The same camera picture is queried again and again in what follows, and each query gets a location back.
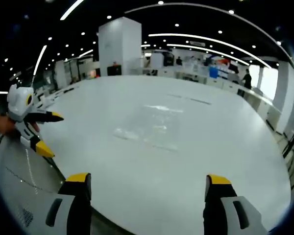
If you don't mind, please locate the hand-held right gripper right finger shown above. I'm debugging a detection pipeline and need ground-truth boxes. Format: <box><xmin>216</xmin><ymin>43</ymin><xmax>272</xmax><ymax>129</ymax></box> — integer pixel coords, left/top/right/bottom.
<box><xmin>202</xmin><ymin>174</ymin><xmax>269</xmax><ymax>235</ymax></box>

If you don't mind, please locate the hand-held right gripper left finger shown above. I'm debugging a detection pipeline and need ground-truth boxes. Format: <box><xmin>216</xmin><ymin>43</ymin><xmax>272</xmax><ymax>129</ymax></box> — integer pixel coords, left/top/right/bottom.
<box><xmin>29</xmin><ymin>172</ymin><xmax>92</xmax><ymax>235</ymax></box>

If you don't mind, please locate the clear resealable plastic bag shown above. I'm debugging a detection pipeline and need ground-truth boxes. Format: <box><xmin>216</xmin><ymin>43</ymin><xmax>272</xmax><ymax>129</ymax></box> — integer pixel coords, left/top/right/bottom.
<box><xmin>113</xmin><ymin>104</ymin><xmax>184</xmax><ymax>152</ymax></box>

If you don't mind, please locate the person's left hand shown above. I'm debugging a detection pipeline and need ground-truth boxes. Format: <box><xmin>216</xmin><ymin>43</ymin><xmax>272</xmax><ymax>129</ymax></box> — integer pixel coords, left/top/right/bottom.
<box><xmin>0</xmin><ymin>109</ymin><xmax>17</xmax><ymax>135</ymax></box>

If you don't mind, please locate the black cabinet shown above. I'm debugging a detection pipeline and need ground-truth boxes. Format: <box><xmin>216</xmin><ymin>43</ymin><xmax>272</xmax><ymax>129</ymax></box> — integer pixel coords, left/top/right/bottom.
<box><xmin>107</xmin><ymin>65</ymin><xmax>123</xmax><ymax>76</ymax></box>

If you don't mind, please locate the white square pillar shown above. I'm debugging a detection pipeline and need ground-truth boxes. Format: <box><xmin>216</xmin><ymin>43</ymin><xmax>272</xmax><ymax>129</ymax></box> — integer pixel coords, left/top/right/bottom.
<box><xmin>98</xmin><ymin>16</ymin><xmax>143</xmax><ymax>77</ymax></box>

